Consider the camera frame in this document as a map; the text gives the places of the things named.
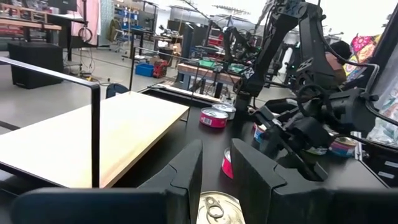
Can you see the black table mat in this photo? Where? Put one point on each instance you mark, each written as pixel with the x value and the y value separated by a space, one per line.
pixel 217 137

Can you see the person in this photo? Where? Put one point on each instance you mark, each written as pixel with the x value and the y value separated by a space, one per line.
pixel 342 49

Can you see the colourful patterned fabric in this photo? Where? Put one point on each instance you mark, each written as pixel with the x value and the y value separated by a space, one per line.
pixel 362 43

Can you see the black cabinet box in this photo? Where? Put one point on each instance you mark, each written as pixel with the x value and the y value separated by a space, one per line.
pixel 35 65

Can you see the blue plastic bin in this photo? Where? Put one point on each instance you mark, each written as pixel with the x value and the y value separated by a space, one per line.
pixel 144 70

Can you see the wooden workbench with green items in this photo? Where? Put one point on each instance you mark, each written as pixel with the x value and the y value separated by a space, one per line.
pixel 199 71

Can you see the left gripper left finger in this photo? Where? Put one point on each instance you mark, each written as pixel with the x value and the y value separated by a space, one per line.
pixel 183 186

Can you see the clear plastic bag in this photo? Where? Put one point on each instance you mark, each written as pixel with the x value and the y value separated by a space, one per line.
pixel 387 124

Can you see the dark blue chair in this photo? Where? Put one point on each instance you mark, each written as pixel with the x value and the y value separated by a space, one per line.
pixel 115 90

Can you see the black metal rig frame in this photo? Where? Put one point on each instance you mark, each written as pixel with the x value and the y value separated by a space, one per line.
pixel 373 161

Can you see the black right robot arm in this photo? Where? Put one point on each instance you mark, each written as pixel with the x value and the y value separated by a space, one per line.
pixel 311 46

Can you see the silver metal bracket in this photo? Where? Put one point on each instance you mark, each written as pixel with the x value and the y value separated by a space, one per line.
pixel 357 146

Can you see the pink hanging cloth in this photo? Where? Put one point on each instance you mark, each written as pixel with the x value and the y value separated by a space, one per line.
pixel 91 15

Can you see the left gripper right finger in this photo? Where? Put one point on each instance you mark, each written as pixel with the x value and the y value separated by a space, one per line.
pixel 255 186

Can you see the blue Wild Planet can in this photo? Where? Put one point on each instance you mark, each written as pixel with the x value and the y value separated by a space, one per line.
pixel 342 147
pixel 258 133

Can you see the green label tuna can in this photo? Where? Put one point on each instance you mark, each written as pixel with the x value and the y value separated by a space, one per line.
pixel 229 110
pixel 217 208

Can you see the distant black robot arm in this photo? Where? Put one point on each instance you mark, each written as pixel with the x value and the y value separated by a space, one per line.
pixel 231 39

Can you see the wooden storage rack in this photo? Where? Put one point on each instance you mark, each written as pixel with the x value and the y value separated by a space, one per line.
pixel 18 23

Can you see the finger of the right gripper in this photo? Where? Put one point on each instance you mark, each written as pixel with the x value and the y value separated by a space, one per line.
pixel 273 112
pixel 298 161

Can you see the red label tuna can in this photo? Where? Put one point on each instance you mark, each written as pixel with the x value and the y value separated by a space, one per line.
pixel 227 165
pixel 213 119

